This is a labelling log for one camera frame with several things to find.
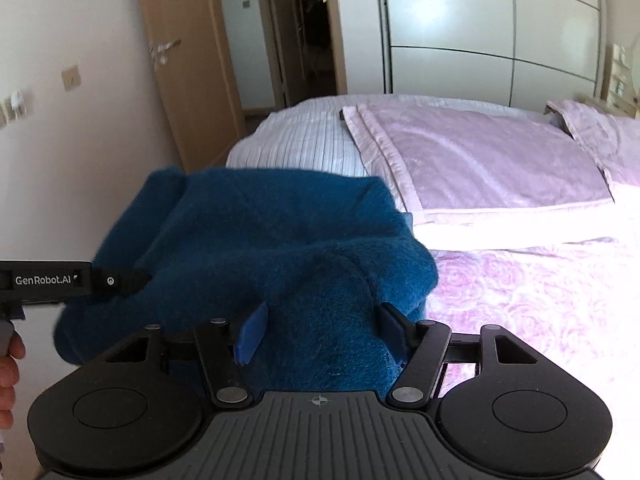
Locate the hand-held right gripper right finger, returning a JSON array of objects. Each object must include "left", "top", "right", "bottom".
[{"left": 376, "top": 303, "right": 540, "bottom": 407}]

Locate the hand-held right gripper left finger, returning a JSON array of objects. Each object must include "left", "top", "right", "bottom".
[{"left": 102, "top": 302, "right": 269, "bottom": 407}]

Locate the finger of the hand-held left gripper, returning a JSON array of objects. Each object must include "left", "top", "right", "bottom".
[{"left": 90, "top": 270, "right": 152, "bottom": 298}]

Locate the teal knit sweater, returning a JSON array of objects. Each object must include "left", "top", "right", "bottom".
[{"left": 54, "top": 166, "right": 441, "bottom": 393}]

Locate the person's left hand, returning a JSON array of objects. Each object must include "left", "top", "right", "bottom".
[{"left": 0, "top": 332, "right": 27, "bottom": 431}]

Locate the pink floral fleece blanket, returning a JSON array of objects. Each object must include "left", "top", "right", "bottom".
[{"left": 415, "top": 182, "right": 640, "bottom": 466}]

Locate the wooden room door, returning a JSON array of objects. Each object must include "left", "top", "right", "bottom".
[{"left": 131, "top": 0, "right": 247, "bottom": 173}]

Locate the pink pillow by headboard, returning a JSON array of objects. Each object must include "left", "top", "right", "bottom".
[{"left": 546, "top": 99, "right": 640, "bottom": 196}]

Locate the white sliding wardrobe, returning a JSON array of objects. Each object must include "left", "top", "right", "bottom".
[{"left": 377, "top": 0, "right": 603, "bottom": 109}]

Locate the white vanity table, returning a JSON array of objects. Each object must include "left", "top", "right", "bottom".
[{"left": 575, "top": 42, "right": 640, "bottom": 121}]

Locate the metal door handle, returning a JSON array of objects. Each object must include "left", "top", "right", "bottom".
[{"left": 149, "top": 39, "right": 182, "bottom": 67}]

